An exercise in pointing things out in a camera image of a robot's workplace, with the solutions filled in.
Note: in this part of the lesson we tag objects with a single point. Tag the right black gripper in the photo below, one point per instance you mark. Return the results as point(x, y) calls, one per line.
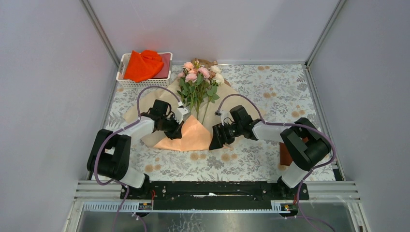
point(218, 141)

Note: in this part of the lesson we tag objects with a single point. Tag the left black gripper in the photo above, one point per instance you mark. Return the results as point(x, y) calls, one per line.
point(176, 133)

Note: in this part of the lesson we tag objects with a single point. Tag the white plastic basket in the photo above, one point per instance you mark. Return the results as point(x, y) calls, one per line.
point(126, 83)

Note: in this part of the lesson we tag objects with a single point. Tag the pink rose stems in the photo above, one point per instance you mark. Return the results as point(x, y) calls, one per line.
point(198, 87)

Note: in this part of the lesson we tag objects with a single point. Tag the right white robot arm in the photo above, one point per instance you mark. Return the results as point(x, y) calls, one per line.
point(318, 144)

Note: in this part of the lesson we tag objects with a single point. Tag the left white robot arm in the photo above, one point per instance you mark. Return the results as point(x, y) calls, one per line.
point(110, 154)

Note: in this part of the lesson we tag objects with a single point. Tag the orange cloth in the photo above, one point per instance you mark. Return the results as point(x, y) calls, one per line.
point(143, 66)

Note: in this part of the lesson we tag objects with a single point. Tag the dark red cloth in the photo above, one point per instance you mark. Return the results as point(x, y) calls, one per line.
point(166, 59)

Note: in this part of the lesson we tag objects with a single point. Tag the brown wooden block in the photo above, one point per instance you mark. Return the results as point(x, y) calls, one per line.
point(285, 157)

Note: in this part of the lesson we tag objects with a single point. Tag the tan ribbon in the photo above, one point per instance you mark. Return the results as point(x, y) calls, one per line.
point(204, 62)

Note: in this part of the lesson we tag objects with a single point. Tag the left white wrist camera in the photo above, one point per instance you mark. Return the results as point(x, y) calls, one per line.
point(180, 113)

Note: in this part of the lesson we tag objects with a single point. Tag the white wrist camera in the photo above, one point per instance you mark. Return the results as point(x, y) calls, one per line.
point(223, 115)
point(180, 113)

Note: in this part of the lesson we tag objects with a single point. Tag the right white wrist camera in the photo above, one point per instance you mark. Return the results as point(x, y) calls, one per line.
point(223, 115)

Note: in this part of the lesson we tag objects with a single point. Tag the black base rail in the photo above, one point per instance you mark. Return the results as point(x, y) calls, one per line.
point(220, 195)

